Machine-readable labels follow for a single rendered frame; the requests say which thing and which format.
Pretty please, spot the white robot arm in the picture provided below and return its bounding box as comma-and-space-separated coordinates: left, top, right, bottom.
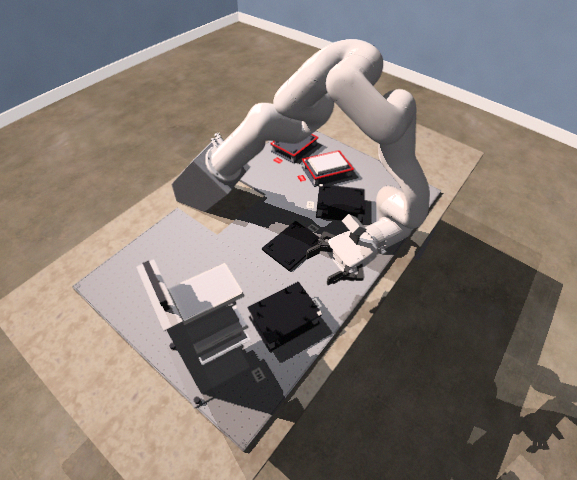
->
206, 39, 430, 255

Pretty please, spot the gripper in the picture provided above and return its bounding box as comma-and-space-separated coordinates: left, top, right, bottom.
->
306, 230, 378, 285

